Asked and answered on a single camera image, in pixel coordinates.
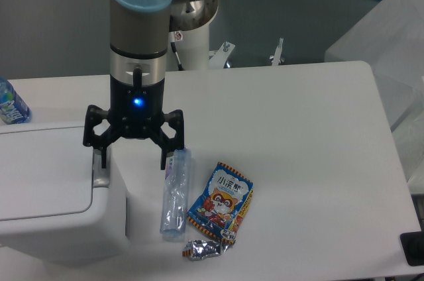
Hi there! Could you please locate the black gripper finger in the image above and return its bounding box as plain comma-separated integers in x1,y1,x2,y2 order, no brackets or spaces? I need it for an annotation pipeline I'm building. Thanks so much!
146,109,185,171
82,104,128,169

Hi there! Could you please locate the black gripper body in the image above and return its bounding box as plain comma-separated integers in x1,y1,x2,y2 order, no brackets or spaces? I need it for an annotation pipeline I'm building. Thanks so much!
109,77,165,139

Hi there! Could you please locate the white push-lid trash can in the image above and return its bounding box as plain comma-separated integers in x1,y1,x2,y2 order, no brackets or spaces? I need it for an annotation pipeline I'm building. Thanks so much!
1,121,129,264

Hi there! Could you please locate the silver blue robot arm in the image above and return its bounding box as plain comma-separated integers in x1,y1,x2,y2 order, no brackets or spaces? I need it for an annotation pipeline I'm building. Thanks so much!
83,0,200,169

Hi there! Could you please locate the clear crushed plastic bottle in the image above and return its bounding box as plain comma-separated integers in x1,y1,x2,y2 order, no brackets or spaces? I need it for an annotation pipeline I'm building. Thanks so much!
160,148,191,241

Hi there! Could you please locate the blue labelled drink bottle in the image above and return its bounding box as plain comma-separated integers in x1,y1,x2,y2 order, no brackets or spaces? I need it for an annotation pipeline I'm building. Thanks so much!
1,78,32,125

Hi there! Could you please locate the blue raccoon snack bag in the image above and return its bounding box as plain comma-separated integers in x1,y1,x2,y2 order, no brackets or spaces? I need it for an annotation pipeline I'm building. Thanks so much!
187,162,254,245

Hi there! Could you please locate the crumpled silver foil wrapper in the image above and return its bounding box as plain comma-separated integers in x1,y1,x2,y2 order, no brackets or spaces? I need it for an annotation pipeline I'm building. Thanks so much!
182,239,232,261

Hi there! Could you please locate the black device at table edge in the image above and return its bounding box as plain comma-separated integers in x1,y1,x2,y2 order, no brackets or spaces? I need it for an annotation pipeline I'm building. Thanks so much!
400,231,423,266

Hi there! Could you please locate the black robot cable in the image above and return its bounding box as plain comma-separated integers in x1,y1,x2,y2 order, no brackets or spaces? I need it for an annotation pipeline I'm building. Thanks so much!
168,30,184,72

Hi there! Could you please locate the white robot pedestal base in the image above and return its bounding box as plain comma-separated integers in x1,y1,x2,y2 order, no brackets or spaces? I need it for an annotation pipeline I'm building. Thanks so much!
167,0,236,71

